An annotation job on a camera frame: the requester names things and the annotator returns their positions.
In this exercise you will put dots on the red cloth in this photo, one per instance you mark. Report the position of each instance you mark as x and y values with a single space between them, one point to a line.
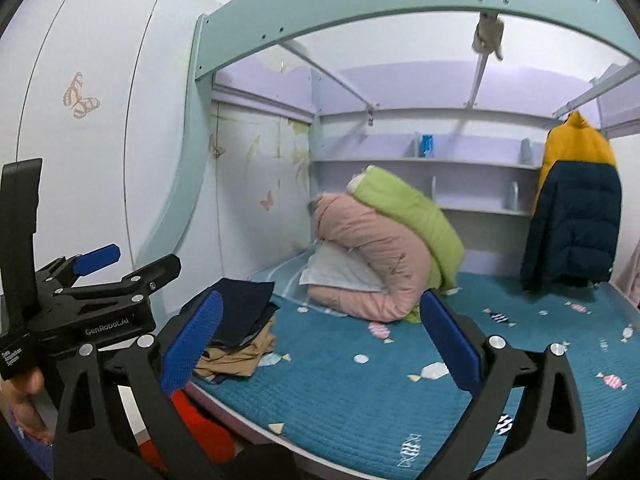
200 430

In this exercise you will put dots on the dark denim jacket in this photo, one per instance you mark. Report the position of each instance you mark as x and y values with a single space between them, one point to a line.
245 305

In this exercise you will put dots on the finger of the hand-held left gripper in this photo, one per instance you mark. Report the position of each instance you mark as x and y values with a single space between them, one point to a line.
97 257
150 274

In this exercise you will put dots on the white wardrobe with butterfly decal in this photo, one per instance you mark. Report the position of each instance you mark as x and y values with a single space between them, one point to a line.
100 60

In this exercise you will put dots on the person's left hand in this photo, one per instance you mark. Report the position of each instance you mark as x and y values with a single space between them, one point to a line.
25 397

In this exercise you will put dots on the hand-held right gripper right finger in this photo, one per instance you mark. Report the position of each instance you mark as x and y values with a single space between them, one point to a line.
452 345

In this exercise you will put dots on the pale pink jacket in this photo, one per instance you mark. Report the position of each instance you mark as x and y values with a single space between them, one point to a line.
632 280

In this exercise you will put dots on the purple wall shelf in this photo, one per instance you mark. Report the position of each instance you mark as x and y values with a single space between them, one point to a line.
475 164

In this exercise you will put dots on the small blue box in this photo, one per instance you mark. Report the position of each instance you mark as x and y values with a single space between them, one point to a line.
427 146

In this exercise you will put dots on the white pillow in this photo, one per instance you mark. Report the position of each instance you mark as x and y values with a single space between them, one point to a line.
340 270

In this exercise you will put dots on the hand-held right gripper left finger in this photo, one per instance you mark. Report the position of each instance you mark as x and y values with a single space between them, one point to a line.
192 345

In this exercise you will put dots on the blue candy print bed mat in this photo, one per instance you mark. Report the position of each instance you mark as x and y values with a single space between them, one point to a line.
350 400

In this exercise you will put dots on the tan pants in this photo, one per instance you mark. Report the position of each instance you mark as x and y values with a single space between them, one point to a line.
235 360

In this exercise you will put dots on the yellow and navy puffer jacket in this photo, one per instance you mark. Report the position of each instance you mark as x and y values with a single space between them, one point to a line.
570 210

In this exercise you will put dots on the green quilt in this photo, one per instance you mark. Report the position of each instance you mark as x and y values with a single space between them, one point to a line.
415 210

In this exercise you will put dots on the pink quilt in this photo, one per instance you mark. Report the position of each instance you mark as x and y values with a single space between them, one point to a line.
370 250

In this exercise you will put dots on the light blue striped cloth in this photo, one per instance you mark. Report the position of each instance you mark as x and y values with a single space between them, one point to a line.
285 280

